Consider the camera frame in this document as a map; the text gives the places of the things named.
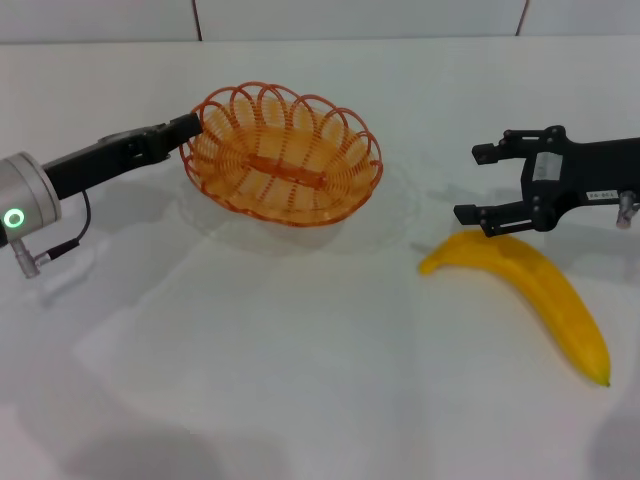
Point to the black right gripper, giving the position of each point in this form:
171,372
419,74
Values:
590,170

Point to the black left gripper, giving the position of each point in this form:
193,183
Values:
100,162

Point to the orange woven plastic basket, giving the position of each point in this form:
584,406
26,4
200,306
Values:
280,170

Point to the yellow banana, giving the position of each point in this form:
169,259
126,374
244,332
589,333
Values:
555,295

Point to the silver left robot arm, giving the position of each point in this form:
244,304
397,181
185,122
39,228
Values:
27,195

